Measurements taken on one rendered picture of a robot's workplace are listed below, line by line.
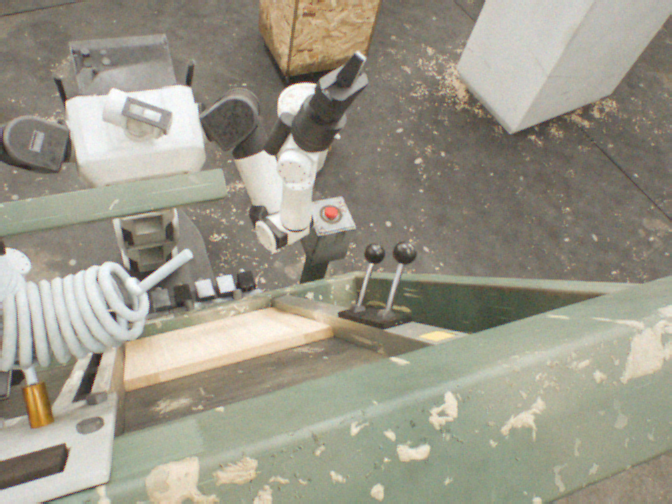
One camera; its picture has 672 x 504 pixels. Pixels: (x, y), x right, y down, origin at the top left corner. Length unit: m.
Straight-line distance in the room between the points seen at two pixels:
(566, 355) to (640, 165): 3.54
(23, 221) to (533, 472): 0.36
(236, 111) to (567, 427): 1.03
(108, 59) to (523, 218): 2.37
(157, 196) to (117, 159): 0.89
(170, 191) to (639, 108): 4.05
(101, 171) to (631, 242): 2.82
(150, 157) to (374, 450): 1.01
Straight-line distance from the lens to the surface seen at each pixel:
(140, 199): 0.39
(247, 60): 3.55
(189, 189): 0.40
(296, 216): 1.29
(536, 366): 0.40
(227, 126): 1.31
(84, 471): 0.35
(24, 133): 1.29
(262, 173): 1.35
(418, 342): 0.77
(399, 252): 0.90
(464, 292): 1.11
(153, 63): 1.35
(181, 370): 1.05
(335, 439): 0.35
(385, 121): 3.36
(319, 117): 1.09
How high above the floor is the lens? 2.28
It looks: 56 degrees down
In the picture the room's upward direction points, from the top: 18 degrees clockwise
